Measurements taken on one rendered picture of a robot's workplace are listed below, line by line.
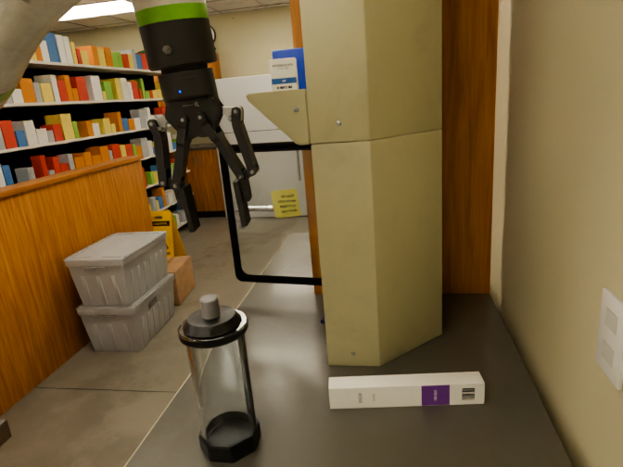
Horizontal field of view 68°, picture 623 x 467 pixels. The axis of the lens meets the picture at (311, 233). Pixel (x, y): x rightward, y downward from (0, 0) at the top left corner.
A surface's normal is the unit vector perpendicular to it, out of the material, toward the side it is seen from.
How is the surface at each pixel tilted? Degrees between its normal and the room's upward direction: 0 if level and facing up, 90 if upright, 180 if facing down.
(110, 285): 95
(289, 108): 90
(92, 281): 95
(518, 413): 0
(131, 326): 95
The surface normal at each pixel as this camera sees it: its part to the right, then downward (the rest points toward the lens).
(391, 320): 0.58, 0.18
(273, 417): -0.08, -0.95
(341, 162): -0.16, 0.29
